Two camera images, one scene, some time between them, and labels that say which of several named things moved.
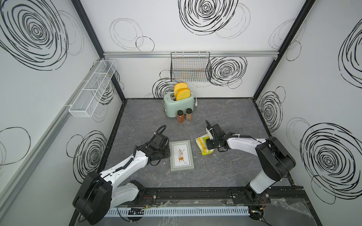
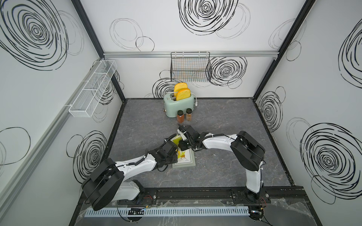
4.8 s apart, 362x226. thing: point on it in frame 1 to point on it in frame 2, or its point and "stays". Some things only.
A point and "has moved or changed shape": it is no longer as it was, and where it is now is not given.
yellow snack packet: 202,145 has moved or changed shape
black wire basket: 190,67 stays
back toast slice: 178,86 stays
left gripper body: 164,152 to 173,159
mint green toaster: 171,106 stays
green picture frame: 181,157 stays
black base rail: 283,195 stays
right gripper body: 212,143 to 185,144
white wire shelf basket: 83,103 stays
